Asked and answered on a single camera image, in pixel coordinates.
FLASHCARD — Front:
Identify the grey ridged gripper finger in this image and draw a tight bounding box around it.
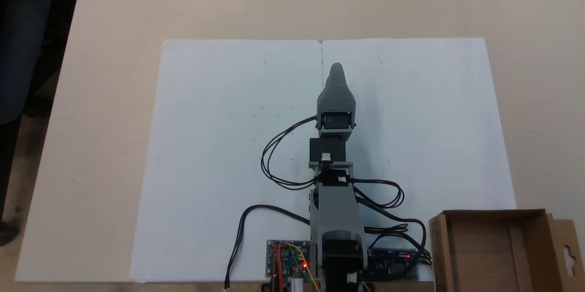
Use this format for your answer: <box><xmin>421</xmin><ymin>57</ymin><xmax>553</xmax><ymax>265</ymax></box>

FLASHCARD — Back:
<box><xmin>317</xmin><ymin>63</ymin><xmax>356</xmax><ymax>113</ymax></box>

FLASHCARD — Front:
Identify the white paper sheet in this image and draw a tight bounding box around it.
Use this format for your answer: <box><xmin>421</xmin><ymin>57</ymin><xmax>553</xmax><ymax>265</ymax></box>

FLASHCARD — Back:
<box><xmin>130</xmin><ymin>39</ymin><xmax>324</xmax><ymax>283</ymax></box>
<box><xmin>320</xmin><ymin>37</ymin><xmax>517</xmax><ymax>282</ymax></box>

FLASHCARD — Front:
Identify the circuit board with blue terminals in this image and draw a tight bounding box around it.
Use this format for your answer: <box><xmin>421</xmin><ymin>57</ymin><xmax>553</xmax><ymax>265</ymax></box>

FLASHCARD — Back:
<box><xmin>367</xmin><ymin>248</ymin><xmax>420</xmax><ymax>281</ymax></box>

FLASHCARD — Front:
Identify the brown cardboard box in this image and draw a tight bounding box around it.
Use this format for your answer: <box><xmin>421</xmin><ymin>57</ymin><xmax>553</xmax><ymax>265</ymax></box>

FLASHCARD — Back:
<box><xmin>429</xmin><ymin>209</ymin><xmax>584</xmax><ymax>292</ymax></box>

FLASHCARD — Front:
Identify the black looped servo cable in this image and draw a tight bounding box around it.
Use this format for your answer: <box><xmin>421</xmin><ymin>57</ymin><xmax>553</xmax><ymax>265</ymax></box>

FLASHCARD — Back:
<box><xmin>351</xmin><ymin>178</ymin><xmax>406</xmax><ymax>209</ymax></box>
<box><xmin>261</xmin><ymin>117</ymin><xmax>320</xmax><ymax>191</ymax></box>

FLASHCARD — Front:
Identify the yellow wire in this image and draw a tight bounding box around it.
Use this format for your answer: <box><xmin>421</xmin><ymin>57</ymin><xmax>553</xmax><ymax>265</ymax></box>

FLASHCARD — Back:
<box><xmin>285</xmin><ymin>242</ymin><xmax>321</xmax><ymax>292</ymax></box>

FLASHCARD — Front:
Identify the long black servo cable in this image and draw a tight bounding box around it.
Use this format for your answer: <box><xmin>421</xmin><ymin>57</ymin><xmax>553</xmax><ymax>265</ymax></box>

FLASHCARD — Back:
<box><xmin>356</xmin><ymin>196</ymin><xmax>433</xmax><ymax>266</ymax></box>

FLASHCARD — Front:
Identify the circuit board with coloured wires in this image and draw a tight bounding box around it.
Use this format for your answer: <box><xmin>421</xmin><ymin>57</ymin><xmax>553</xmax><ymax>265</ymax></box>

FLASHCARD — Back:
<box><xmin>266</xmin><ymin>239</ymin><xmax>312</xmax><ymax>280</ymax></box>

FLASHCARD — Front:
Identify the orange wire bundle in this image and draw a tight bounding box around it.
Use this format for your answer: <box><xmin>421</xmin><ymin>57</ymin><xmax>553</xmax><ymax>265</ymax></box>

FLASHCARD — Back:
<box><xmin>272</xmin><ymin>243</ymin><xmax>285</xmax><ymax>292</ymax></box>

